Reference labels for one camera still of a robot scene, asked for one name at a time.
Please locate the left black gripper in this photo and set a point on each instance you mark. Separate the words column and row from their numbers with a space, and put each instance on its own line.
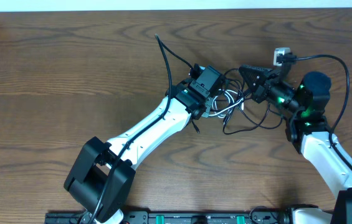
column 210, row 101

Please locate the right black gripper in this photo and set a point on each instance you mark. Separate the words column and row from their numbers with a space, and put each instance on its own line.
column 261, row 88

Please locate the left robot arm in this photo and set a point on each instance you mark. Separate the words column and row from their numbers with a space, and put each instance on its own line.
column 101, row 176

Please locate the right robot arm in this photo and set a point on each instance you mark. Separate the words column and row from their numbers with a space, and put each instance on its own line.
column 309, row 132

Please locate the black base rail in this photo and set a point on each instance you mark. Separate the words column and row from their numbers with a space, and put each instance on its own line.
column 260, row 216

